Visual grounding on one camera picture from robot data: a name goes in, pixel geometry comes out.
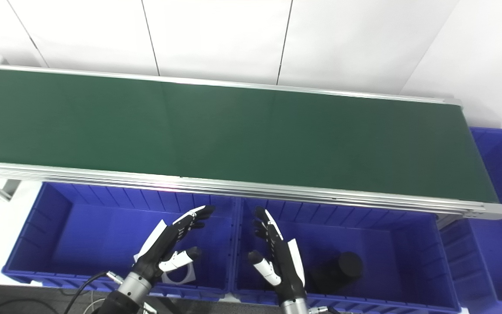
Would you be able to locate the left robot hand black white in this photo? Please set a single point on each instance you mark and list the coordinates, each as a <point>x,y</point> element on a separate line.
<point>159,255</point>

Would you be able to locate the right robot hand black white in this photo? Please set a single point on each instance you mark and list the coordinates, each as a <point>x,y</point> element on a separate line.
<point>283,266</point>

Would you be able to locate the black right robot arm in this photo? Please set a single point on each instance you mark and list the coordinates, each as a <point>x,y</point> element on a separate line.
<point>294,306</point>

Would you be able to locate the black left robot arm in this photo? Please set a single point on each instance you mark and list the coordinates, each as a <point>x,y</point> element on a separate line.
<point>124,296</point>

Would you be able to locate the black cylinder part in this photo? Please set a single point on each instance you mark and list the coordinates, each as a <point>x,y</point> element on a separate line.
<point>342,268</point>

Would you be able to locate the blue plastic bin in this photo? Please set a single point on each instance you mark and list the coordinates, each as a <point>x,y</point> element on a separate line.
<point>377,244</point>
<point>85,235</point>
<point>499,244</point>

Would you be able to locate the green conveyor belt aluminium frame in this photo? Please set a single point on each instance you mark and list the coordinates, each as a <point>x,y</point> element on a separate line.
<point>233,131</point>

